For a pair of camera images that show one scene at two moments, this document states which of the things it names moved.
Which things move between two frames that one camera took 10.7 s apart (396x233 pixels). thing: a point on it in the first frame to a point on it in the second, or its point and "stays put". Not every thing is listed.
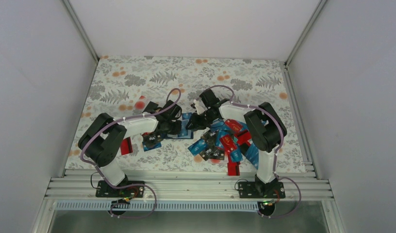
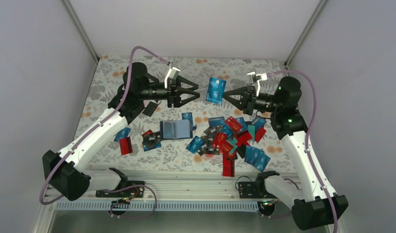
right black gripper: x=197 y=124 to x=247 y=98
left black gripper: x=176 y=130 to x=173 y=97
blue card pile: x=236 y=155 to x=254 y=156
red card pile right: x=242 y=137 stays put
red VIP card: x=233 y=124 stays put
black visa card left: x=152 y=138 stays put
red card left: x=126 y=146 stays put
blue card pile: x=252 y=155 stays put
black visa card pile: x=211 y=153 to x=206 y=147
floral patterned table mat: x=182 y=114 stays put
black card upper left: x=151 y=106 stays put
